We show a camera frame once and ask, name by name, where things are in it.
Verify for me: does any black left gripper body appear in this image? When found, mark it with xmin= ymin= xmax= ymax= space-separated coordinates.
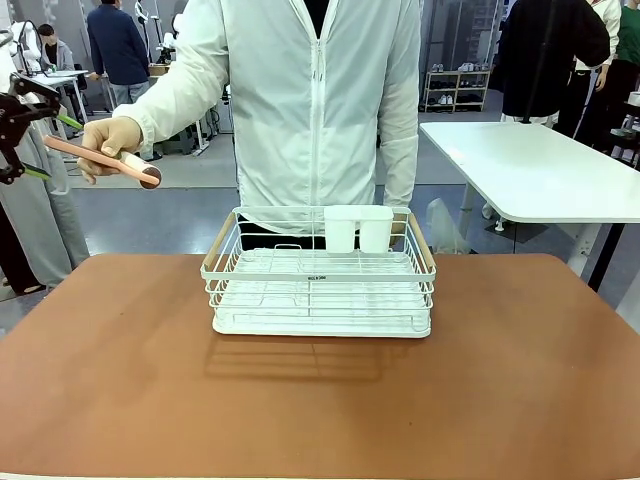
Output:
xmin=0 ymin=92 xmax=27 ymax=151

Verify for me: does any person's right forearm white sleeve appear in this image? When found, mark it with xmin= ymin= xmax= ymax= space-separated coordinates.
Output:
xmin=112 ymin=9 xmax=232 ymax=162

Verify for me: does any person's left forearm white sleeve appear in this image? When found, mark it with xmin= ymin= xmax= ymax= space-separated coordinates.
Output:
xmin=375 ymin=99 xmax=421 ymax=237

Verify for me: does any person's right hand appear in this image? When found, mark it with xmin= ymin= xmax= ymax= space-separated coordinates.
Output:
xmin=77 ymin=115 xmax=144 ymax=185

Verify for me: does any person's left hand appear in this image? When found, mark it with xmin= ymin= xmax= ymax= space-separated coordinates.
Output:
xmin=389 ymin=211 xmax=410 ymax=248

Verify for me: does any white background desk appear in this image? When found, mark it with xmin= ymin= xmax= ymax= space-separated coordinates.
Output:
xmin=27 ymin=68 xmax=91 ymax=141

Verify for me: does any seated person in grey hoodie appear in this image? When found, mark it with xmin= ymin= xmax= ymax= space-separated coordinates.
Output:
xmin=36 ymin=23 xmax=77 ymax=73

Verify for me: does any grey fabric cover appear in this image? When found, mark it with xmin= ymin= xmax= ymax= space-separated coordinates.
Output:
xmin=0 ymin=102 xmax=92 ymax=296

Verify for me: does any man in dark blue jacket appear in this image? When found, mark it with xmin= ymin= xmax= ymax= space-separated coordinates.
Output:
xmin=86 ymin=0 xmax=152 ymax=107

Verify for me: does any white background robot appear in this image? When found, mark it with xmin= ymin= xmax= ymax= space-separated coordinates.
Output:
xmin=133 ymin=0 xmax=184 ymax=66

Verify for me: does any person's white zip jacket torso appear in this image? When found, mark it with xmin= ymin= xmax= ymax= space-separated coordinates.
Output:
xmin=174 ymin=0 xmax=422 ymax=237

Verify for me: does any white plastic cutlery holder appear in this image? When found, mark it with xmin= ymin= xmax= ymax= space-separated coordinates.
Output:
xmin=323 ymin=205 xmax=396 ymax=254

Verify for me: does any wooden shoe rack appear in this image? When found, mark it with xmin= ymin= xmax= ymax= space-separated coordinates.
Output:
xmin=423 ymin=68 xmax=493 ymax=114

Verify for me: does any translucent plastic bag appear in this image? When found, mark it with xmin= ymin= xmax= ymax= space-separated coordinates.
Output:
xmin=427 ymin=196 xmax=474 ymax=255

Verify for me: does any white folding table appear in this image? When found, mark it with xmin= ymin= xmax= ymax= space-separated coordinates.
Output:
xmin=418 ymin=121 xmax=640 ymax=294

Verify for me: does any person in black coat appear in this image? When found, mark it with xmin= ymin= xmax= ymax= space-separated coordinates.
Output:
xmin=497 ymin=0 xmax=612 ymax=125

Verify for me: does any person in white shirt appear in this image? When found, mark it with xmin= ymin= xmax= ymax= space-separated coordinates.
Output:
xmin=558 ymin=0 xmax=623 ymax=139

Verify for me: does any person in green sweater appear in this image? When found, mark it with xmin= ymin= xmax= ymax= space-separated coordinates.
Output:
xmin=597 ymin=0 xmax=640 ymax=151

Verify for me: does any white wire dish rack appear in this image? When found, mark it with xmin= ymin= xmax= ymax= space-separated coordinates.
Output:
xmin=200 ymin=205 xmax=438 ymax=340

